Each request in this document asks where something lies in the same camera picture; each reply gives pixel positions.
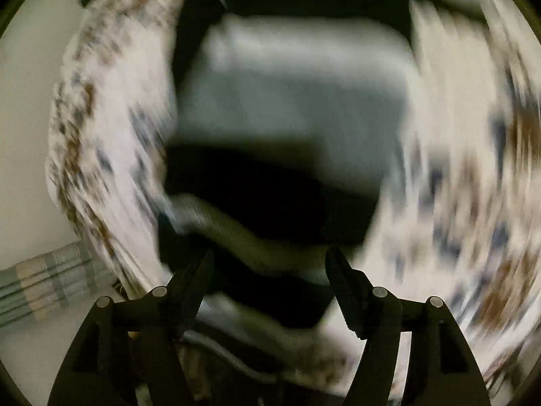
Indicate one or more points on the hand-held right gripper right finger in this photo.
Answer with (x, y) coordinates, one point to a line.
(343, 292)

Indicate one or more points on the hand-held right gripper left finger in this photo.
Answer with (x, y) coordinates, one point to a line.
(195, 287)

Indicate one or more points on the grey and black small garment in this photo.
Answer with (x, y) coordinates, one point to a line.
(291, 135)

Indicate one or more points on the striped green cloth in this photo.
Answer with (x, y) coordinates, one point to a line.
(46, 281)

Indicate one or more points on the white floral printed blanket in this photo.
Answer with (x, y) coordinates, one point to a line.
(448, 203)

